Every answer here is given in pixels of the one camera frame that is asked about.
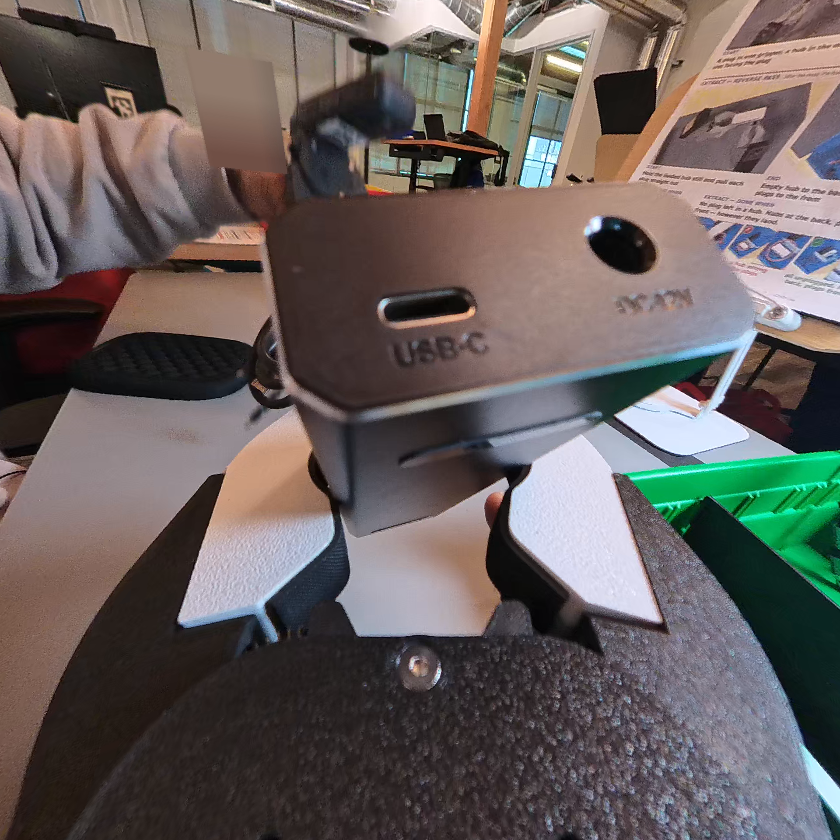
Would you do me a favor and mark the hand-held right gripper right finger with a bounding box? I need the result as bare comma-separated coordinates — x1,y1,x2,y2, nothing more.
487,433,665,626

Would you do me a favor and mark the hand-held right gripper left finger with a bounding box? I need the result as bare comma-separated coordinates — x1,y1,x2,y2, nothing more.
176,408,350,629

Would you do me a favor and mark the thin black usb cable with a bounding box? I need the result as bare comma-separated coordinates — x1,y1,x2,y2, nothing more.
248,320,294,412

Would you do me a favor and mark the long black usb hub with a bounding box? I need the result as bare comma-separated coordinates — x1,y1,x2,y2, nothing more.
261,182,760,540

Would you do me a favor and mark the person's left forearm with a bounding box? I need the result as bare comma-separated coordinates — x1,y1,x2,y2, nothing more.
0,104,290,294

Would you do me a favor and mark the person's left hand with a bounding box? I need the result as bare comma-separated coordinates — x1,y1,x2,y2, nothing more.
225,167,294,223

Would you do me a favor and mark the wooden standing desk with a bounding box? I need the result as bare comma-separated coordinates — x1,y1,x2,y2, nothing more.
382,133,511,196

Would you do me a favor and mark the green plastic bin, black divider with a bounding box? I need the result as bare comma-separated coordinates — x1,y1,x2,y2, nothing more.
681,495,840,762

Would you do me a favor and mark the black equipment case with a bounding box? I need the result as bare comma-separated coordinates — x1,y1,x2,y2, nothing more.
0,12,170,123

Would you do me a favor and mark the black monitor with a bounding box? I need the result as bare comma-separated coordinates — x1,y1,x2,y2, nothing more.
592,67,659,137

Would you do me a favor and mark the red bag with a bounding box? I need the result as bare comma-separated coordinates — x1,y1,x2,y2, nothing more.
0,268,137,376

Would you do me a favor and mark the printed instruction sheet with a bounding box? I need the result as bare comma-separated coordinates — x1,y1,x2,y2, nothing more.
629,0,840,324

